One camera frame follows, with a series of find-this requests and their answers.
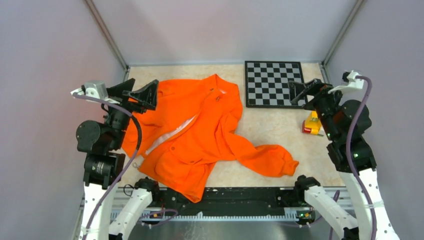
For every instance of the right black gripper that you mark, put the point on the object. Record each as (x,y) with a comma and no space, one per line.
(297,90)

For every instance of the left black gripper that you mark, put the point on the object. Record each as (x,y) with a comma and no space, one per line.
(147,95)

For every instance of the orange zip jacket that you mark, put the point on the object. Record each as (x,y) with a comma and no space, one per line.
(192,128)

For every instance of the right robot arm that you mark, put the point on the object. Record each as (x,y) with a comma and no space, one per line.
(344,124)

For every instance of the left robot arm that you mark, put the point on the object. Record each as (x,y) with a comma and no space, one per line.
(104,166)

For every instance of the yellow red toy blocks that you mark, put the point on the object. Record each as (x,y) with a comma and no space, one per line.
(312,125)

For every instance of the black white checkerboard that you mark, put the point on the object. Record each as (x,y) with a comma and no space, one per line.
(266,83)

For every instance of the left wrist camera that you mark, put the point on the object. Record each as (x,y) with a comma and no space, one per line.
(94,91)

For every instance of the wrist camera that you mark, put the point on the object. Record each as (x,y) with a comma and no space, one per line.
(350,83)
(94,91)

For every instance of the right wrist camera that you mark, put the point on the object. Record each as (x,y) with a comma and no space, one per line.
(350,83)

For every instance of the aluminium front rail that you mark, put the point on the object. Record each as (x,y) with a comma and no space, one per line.
(301,216)

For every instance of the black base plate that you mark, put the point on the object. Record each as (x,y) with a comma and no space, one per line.
(231,202)

